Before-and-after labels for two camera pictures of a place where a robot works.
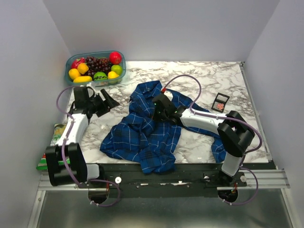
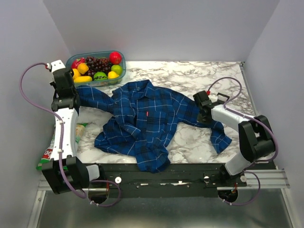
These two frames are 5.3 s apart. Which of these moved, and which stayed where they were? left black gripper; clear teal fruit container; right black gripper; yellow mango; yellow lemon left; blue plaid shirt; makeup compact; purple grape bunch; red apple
Moved: blue plaid shirt; left black gripper; right black gripper
Stayed: clear teal fruit container; yellow mango; red apple; yellow lemon left; makeup compact; purple grape bunch
